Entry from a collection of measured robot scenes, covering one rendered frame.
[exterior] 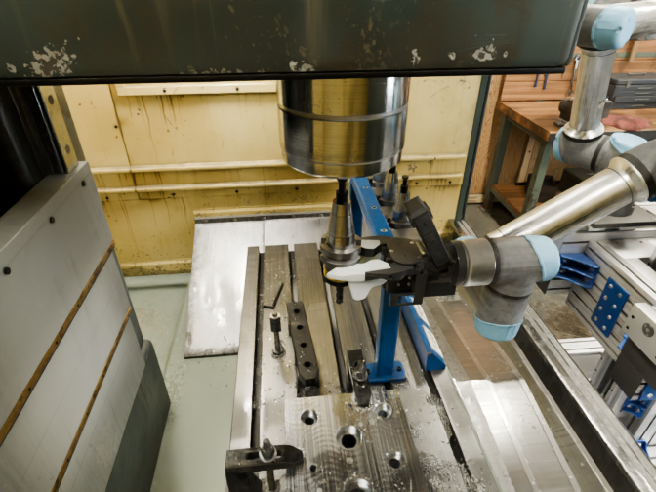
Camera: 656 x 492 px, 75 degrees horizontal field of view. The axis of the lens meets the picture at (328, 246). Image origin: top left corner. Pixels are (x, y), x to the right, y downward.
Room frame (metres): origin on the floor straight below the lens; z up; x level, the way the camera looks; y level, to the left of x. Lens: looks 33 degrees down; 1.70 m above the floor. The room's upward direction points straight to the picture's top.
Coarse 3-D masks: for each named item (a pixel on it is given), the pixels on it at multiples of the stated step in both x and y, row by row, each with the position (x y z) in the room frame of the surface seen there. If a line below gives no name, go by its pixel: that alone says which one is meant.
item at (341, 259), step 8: (360, 240) 0.54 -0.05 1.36; (320, 248) 0.52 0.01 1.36; (328, 248) 0.52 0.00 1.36; (352, 248) 0.52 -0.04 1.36; (360, 248) 0.52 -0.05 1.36; (320, 256) 0.52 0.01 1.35; (328, 256) 0.51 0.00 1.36; (336, 256) 0.50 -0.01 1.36; (344, 256) 0.50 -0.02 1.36; (352, 256) 0.51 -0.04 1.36; (328, 264) 0.51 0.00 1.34; (336, 264) 0.50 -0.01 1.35; (344, 264) 0.50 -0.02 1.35; (352, 264) 0.51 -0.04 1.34
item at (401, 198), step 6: (402, 192) 0.85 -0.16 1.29; (408, 192) 0.85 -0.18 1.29; (396, 198) 0.85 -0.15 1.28; (402, 198) 0.84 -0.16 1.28; (408, 198) 0.84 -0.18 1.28; (396, 204) 0.85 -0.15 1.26; (402, 204) 0.84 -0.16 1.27; (396, 210) 0.84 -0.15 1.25; (402, 210) 0.84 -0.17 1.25; (396, 216) 0.84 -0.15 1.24; (402, 216) 0.84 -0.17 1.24; (402, 222) 0.83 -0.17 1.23
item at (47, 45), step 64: (0, 0) 0.38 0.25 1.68; (64, 0) 0.38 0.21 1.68; (128, 0) 0.39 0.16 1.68; (192, 0) 0.40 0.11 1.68; (256, 0) 0.40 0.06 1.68; (320, 0) 0.41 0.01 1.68; (384, 0) 0.41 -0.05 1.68; (448, 0) 0.42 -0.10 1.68; (512, 0) 0.42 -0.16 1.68; (576, 0) 0.43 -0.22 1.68; (0, 64) 0.38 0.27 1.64; (64, 64) 0.38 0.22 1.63; (128, 64) 0.39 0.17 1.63; (192, 64) 0.40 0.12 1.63; (256, 64) 0.40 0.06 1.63; (320, 64) 0.41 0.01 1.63; (384, 64) 0.41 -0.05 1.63; (448, 64) 0.42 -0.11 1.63; (512, 64) 0.43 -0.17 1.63
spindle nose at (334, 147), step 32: (288, 96) 0.48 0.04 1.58; (320, 96) 0.46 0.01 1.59; (352, 96) 0.46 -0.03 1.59; (384, 96) 0.47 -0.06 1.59; (288, 128) 0.49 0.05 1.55; (320, 128) 0.46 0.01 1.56; (352, 128) 0.46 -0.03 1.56; (384, 128) 0.47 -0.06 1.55; (288, 160) 0.49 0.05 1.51; (320, 160) 0.46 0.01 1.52; (352, 160) 0.46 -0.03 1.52; (384, 160) 0.47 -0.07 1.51
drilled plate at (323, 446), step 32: (288, 416) 0.51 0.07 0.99; (320, 416) 0.51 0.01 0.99; (352, 416) 0.51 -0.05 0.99; (384, 416) 0.53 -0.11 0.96; (320, 448) 0.44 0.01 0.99; (352, 448) 0.45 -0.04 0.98; (384, 448) 0.44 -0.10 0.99; (288, 480) 0.38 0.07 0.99; (320, 480) 0.38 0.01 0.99; (352, 480) 0.39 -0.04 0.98; (384, 480) 0.38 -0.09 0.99; (416, 480) 0.38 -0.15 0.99
